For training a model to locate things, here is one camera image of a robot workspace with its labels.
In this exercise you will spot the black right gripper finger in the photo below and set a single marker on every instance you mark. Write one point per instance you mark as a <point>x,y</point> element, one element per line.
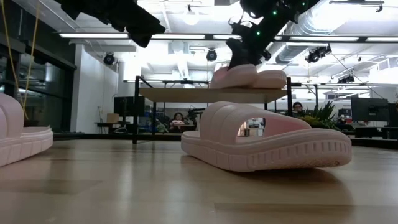
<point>241,56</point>

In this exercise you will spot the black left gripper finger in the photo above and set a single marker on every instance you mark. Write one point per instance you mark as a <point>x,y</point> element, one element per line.
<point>143,25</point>

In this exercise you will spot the pink foam slide sandal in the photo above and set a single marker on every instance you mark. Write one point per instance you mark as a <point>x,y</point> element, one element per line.
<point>273,80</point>
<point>233,77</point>
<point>280,152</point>
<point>18,143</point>

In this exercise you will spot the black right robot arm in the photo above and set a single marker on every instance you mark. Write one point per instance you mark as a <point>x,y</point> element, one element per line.
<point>280,6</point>

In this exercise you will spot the white globe pendant lamp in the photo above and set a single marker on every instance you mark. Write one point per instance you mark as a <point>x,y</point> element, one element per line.
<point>190,17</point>

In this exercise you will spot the black ceiling spotlight cluster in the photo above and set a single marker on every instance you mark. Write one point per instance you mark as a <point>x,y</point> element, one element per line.
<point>345,79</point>
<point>317,54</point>

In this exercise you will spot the person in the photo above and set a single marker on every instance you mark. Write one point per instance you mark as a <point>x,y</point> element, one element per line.
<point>297,108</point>
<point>177,119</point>

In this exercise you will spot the black computer monitor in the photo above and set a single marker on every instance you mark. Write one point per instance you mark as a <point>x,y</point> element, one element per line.
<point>393,114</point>
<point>369,109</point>
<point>129,105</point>

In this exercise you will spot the brown cardboard box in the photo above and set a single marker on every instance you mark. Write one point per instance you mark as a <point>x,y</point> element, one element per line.
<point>112,118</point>

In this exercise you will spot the green potted plant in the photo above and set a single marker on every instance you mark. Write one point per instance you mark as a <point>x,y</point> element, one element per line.
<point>320,118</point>

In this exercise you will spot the silver ventilation duct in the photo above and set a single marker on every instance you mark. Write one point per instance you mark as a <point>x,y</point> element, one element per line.
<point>311,21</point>

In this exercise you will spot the wooden shelf black metal frame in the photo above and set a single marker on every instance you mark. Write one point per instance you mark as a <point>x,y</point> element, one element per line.
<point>202,95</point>

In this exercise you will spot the black aluminium rig frame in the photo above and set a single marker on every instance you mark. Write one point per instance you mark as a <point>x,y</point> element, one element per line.
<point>93,136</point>

